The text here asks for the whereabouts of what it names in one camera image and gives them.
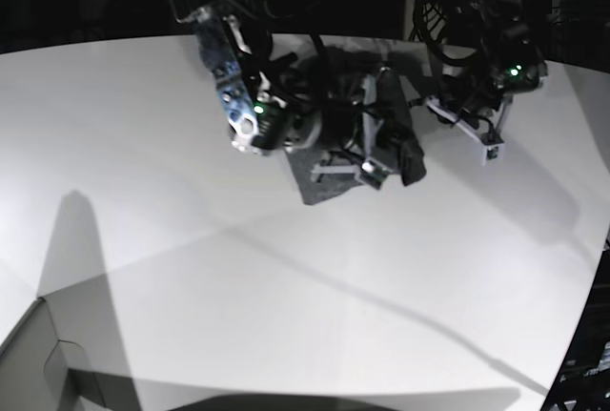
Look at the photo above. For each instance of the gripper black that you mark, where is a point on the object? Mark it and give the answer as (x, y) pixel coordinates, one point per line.
(354, 129)
(481, 118)

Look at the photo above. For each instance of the dark grey t-shirt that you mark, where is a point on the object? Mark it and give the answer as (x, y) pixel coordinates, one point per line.
(323, 81)

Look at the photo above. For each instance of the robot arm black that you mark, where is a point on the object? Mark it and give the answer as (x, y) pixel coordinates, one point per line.
(235, 43)
(490, 43)

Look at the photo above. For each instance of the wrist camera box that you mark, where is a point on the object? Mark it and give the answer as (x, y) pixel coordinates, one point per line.
(491, 152)
(372, 174)

